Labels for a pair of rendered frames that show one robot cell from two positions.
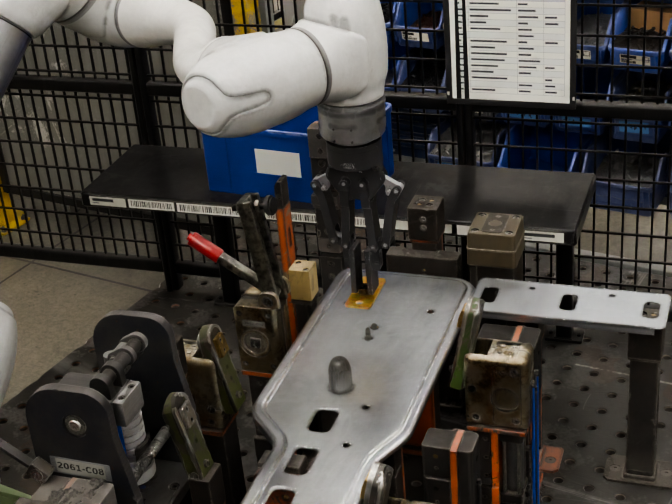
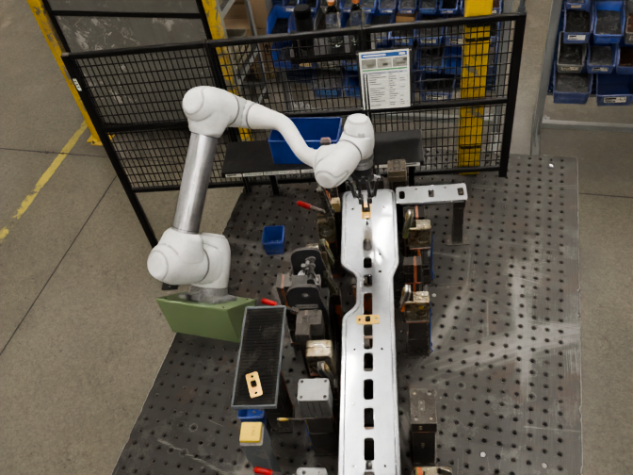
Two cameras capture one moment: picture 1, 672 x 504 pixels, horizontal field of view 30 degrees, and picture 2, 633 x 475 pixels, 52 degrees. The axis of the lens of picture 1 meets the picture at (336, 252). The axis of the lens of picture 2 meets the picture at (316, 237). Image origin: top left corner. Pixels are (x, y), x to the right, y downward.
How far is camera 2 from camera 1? 1.05 m
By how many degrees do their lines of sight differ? 21
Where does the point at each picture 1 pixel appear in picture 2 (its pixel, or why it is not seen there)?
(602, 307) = (443, 193)
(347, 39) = (365, 140)
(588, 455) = (437, 237)
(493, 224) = (396, 166)
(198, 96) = (324, 178)
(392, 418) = (390, 256)
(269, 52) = (344, 155)
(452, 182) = not seen: hidden behind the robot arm
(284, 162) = not seen: hidden behind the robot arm
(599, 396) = (432, 210)
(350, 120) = (365, 163)
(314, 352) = (350, 234)
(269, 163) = not seen: hidden behind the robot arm
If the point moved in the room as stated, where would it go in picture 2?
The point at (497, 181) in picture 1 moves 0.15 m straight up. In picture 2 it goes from (385, 139) to (383, 112)
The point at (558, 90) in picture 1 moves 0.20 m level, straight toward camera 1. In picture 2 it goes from (405, 102) to (415, 130)
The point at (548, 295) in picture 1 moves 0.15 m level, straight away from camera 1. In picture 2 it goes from (423, 191) to (414, 168)
